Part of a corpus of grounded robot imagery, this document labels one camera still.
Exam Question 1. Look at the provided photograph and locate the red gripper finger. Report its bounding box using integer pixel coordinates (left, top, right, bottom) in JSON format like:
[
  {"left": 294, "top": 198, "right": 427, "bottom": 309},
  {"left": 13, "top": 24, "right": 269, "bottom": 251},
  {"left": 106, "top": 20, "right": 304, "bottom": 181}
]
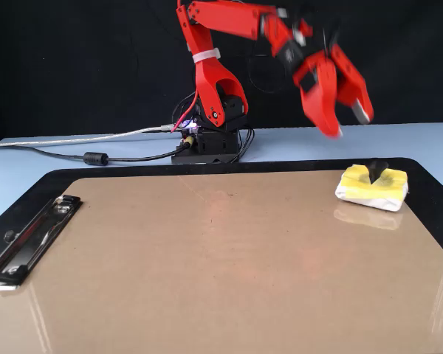
[
  {"left": 292, "top": 50, "right": 343, "bottom": 139},
  {"left": 330, "top": 43, "right": 375, "bottom": 125}
]

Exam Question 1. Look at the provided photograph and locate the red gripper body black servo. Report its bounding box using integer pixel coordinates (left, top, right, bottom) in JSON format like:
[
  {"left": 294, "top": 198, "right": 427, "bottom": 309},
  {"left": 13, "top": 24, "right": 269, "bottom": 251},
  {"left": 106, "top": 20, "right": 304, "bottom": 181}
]
[{"left": 269, "top": 16, "right": 335, "bottom": 74}]

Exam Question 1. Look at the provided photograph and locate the yellow sponge with black knob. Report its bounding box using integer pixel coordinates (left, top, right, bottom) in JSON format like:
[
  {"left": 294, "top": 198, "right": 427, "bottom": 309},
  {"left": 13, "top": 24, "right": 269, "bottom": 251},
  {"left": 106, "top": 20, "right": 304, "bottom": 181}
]
[{"left": 334, "top": 159, "right": 409, "bottom": 212}]

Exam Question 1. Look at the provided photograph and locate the white tie on arm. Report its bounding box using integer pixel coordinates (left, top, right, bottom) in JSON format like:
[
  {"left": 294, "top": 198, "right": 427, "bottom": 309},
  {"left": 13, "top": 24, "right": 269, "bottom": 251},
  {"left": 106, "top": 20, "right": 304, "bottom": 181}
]
[{"left": 191, "top": 47, "right": 222, "bottom": 65}]

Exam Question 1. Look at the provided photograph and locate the black robot base with board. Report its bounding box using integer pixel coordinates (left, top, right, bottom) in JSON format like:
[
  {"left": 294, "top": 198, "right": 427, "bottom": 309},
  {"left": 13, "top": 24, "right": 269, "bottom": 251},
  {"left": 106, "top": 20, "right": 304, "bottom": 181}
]
[{"left": 171, "top": 123, "right": 250, "bottom": 165}]

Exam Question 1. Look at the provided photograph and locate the brown clipboard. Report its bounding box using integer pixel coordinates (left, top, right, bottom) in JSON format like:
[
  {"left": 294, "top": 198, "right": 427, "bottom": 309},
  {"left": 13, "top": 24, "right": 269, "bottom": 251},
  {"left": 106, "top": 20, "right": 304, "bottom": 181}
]
[{"left": 0, "top": 169, "right": 443, "bottom": 354}]

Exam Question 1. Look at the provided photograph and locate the black rectangular mat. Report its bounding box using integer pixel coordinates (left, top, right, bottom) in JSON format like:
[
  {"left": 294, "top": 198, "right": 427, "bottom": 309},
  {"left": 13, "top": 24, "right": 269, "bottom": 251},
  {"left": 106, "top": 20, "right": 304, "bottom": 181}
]
[{"left": 0, "top": 157, "right": 443, "bottom": 268}]

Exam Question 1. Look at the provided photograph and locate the black backdrop cloth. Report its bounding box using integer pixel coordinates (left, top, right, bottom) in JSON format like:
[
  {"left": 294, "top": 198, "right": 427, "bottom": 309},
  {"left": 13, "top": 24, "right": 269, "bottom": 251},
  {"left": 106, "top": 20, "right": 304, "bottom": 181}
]
[{"left": 0, "top": 0, "right": 443, "bottom": 144}]

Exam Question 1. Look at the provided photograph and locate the metal clipboard clip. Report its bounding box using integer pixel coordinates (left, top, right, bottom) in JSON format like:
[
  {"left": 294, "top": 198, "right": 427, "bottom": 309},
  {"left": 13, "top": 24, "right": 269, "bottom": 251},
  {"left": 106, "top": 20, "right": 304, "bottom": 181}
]
[{"left": 0, "top": 194, "right": 83, "bottom": 293}]

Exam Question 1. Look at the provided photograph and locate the black servo wire bundle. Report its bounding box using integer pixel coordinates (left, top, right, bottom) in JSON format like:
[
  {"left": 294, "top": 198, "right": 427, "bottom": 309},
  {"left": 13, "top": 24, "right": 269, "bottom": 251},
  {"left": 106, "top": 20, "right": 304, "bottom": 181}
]
[{"left": 230, "top": 126, "right": 255, "bottom": 164}]

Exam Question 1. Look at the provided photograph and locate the thin red wire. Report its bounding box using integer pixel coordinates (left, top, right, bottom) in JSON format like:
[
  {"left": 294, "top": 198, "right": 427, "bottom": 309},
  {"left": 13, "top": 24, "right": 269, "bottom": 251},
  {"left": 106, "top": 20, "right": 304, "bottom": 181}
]
[{"left": 172, "top": 89, "right": 201, "bottom": 133}]

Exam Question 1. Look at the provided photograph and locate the black power cable with ferrite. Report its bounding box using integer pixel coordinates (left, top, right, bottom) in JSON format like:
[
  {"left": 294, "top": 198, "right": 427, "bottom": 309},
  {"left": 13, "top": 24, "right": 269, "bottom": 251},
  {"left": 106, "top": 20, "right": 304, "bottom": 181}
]
[{"left": 0, "top": 142, "right": 188, "bottom": 167}]

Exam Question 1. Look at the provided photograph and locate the silver USB cable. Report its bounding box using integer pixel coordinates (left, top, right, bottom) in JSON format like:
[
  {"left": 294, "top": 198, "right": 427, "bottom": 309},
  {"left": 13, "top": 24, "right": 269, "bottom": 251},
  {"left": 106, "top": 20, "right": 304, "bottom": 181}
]
[{"left": 0, "top": 125, "right": 175, "bottom": 149}]

